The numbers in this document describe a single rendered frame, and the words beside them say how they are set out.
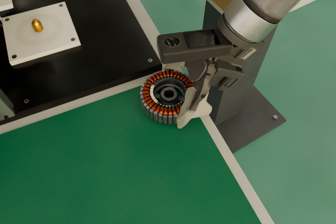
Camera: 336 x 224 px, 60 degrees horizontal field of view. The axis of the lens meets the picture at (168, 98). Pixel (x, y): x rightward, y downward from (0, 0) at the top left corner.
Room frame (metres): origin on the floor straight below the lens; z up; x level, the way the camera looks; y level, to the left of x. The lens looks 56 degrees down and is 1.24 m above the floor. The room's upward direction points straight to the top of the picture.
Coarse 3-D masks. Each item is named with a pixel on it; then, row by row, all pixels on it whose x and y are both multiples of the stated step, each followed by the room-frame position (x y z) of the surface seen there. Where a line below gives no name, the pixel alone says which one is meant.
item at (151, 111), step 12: (168, 72) 0.37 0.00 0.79; (180, 72) 0.37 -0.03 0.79; (144, 84) 0.34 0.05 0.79; (156, 84) 0.34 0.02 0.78; (168, 84) 0.35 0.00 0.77; (180, 84) 0.34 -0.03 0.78; (192, 84) 0.34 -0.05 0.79; (144, 96) 0.31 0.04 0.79; (156, 96) 0.32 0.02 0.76; (180, 96) 0.32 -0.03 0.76; (144, 108) 0.29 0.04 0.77; (156, 108) 0.28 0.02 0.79; (168, 108) 0.28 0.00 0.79; (156, 120) 0.27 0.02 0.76; (168, 120) 0.27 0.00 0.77
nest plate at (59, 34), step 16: (16, 16) 0.54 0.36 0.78; (32, 16) 0.54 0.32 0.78; (48, 16) 0.54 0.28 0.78; (64, 16) 0.54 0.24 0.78; (16, 32) 0.49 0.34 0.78; (32, 32) 0.49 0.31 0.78; (48, 32) 0.49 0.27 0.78; (64, 32) 0.49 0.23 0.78; (16, 48) 0.44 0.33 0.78; (32, 48) 0.44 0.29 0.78; (48, 48) 0.44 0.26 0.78; (64, 48) 0.45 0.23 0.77
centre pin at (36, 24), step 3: (33, 21) 0.49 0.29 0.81; (36, 21) 0.49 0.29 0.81; (39, 21) 0.50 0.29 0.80; (33, 24) 0.49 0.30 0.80; (36, 24) 0.49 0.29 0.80; (39, 24) 0.49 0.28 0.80; (33, 27) 0.49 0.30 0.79; (36, 27) 0.49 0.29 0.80; (39, 27) 0.49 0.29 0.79; (42, 27) 0.50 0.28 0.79; (36, 30) 0.49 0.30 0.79; (39, 30) 0.49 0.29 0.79
